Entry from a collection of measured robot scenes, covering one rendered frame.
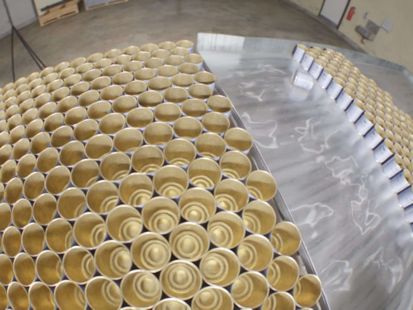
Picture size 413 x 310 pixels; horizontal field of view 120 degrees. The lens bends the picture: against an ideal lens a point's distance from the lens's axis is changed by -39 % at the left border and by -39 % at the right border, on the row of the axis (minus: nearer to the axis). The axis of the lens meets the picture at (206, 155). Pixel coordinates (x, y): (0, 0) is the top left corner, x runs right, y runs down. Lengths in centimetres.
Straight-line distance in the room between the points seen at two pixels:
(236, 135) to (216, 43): 56
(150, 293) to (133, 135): 35
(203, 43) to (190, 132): 54
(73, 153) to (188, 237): 34
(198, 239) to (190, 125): 27
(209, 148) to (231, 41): 59
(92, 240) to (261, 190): 41
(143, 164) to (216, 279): 31
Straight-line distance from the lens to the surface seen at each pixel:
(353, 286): 63
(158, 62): 70
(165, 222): 43
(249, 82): 79
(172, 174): 43
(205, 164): 43
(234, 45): 97
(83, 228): 43
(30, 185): 53
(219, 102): 56
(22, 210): 54
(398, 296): 84
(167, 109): 52
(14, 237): 55
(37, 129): 66
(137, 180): 42
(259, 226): 46
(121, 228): 44
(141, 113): 52
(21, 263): 51
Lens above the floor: 152
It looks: 57 degrees down
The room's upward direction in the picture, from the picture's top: 10 degrees clockwise
